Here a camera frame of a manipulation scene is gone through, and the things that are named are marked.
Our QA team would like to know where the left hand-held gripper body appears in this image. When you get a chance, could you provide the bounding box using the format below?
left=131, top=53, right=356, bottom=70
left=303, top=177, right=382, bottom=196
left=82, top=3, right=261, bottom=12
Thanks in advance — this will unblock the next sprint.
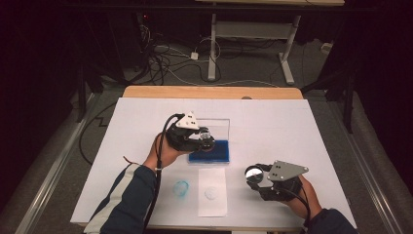
left=166, top=110, right=201, bottom=152

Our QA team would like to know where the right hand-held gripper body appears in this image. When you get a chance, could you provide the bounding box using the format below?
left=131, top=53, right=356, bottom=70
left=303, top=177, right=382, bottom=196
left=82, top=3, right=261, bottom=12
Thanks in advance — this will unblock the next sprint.
left=259, top=160, right=310, bottom=202

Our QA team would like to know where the black round stamp cap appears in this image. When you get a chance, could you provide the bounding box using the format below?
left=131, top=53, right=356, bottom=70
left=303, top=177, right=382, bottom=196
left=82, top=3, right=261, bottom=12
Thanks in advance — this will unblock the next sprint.
left=244, top=164, right=265, bottom=187

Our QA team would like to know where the blue ink pad clear case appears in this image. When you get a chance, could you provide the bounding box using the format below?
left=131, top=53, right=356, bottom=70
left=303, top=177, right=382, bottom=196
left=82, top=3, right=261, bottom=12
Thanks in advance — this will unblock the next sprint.
left=188, top=118, right=232, bottom=165

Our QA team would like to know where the white paper sheet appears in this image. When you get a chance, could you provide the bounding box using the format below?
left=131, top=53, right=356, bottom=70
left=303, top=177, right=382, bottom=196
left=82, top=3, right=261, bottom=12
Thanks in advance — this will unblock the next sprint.
left=197, top=167, right=229, bottom=218

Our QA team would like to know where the person's left hand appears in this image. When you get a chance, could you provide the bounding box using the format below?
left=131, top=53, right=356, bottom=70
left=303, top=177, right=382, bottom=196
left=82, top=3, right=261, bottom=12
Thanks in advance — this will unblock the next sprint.
left=142, top=131, right=191, bottom=172

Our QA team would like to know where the person's right hand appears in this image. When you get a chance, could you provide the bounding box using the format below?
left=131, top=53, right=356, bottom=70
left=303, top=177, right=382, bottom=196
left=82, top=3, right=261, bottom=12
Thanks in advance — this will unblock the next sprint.
left=282, top=175, right=322, bottom=219

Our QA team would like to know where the white table cover sheet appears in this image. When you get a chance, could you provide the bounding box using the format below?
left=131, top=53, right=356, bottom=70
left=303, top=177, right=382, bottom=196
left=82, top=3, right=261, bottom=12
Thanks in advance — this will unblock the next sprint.
left=70, top=97, right=357, bottom=230

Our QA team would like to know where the white desk with metal legs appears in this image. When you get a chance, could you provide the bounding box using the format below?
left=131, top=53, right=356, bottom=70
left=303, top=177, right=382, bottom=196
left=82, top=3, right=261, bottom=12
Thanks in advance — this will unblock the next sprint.
left=194, top=0, right=346, bottom=86

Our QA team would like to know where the black stand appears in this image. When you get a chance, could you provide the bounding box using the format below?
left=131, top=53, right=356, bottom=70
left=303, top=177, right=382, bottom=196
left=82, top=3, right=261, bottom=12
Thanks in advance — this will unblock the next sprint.
left=75, top=64, right=105, bottom=124
left=301, top=64, right=357, bottom=135

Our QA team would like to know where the small white box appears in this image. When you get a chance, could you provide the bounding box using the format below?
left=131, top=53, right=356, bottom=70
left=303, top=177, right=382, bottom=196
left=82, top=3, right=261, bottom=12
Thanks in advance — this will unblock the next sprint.
left=320, top=41, right=335, bottom=56

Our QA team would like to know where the right hand-held gripper cable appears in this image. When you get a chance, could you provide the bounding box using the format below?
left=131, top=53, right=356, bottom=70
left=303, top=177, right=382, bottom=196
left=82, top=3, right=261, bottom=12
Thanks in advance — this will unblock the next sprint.
left=285, top=184, right=312, bottom=230

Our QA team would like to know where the hand-held gripper cable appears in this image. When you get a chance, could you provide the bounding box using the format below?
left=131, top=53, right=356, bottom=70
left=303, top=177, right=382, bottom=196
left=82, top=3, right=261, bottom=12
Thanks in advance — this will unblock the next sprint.
left=285, top=184, right=312, bottom=230
left=142, top=112, right=185, bottom=234

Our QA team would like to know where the left hand-held gripper cable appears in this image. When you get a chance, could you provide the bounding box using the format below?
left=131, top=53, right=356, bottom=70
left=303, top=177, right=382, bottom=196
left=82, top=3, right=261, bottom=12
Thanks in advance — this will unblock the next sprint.
left=142, top=112, right=185, bottom=234

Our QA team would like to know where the red cord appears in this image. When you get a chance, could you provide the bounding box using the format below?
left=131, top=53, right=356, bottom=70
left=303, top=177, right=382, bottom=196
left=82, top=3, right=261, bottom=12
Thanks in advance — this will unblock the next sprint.
left=122, top=155, right=141, bottom=167

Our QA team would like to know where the long white floor cable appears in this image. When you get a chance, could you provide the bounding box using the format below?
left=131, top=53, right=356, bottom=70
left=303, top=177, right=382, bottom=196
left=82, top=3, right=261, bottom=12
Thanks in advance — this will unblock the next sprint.
left=169, top=68, right=281, bottom=89

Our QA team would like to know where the tangle of floor cables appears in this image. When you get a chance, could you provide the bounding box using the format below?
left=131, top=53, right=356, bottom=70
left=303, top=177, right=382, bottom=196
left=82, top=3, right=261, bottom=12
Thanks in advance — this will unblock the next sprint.
left=135, top=22, right=223, bottom=86

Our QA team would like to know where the metal floor rail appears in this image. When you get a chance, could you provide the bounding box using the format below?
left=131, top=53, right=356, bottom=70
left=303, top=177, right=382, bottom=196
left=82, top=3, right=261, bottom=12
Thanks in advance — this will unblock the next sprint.
left=327, top=100, right=403, bottom=234
left=14, top=92, right=98, bottom=234

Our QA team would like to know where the black floor cable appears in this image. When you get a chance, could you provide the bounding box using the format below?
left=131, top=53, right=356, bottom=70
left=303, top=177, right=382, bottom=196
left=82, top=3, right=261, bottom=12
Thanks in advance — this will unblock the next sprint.
left=78, top=101, right=118, bottom=166

